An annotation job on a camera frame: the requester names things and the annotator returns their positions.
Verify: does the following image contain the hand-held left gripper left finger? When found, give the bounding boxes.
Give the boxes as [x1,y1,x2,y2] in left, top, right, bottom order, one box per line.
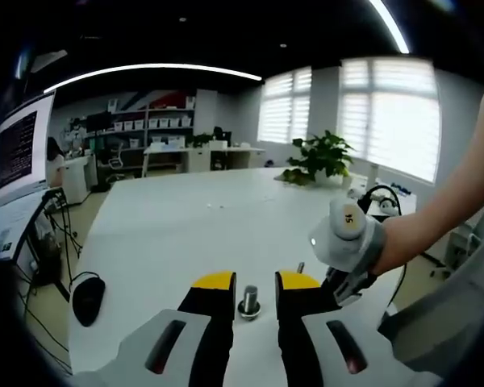
[100,270,237,387]

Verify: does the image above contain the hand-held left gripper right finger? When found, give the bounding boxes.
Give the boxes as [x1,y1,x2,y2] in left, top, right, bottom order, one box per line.
[274,270,440,387]

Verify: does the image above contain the large steel threaded stud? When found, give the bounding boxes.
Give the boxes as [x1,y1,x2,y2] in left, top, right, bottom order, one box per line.
[237,284,263,323]

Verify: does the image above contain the dark ring washer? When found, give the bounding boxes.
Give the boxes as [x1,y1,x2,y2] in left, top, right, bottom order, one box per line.
[237,302,263,323]

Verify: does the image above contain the white bottle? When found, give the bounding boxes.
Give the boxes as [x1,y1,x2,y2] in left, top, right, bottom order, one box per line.
[366,162,380,194]

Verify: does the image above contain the green potted plant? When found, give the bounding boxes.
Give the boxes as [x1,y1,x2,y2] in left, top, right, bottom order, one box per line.
[281,129,355,187]

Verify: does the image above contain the black computer mouse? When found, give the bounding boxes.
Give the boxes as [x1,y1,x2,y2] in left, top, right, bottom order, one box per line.
[69,271,106,328]

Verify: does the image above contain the wide window with blinds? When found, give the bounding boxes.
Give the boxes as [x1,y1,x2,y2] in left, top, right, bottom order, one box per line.
[340,57,441,185]

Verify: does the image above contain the narrow window with blinds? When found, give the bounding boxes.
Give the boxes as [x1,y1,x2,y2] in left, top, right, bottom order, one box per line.
[257,65,315,144]

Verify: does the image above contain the white office desk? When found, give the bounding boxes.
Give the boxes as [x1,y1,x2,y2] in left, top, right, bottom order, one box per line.
[142,144,267,179]

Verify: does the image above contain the black laptop stand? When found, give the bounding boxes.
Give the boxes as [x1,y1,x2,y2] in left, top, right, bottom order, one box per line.
[15,188,84,304]

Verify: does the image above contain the white cabinet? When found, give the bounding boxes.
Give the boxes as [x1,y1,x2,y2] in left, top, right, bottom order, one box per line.
[61,154,94,206]

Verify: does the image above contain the white office chair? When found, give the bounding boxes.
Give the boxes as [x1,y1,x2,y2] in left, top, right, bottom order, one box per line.
[103,142,125,173]

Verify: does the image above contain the shelving with white bins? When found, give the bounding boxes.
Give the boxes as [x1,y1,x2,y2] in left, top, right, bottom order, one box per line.
[83,95,198,171]

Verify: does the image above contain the ceiling strip light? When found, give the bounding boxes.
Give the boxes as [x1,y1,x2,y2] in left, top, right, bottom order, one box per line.
[367,0,411,55]
[43,63,264,94]

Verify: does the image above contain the open white laptop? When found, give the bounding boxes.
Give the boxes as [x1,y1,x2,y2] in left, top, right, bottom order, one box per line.
[0,89,58,264]

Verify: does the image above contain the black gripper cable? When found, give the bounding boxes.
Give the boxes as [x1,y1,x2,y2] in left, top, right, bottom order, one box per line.
[357,184,409,316]

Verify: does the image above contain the black laptop cable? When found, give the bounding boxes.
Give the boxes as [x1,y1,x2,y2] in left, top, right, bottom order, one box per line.
[44,189,84,283]

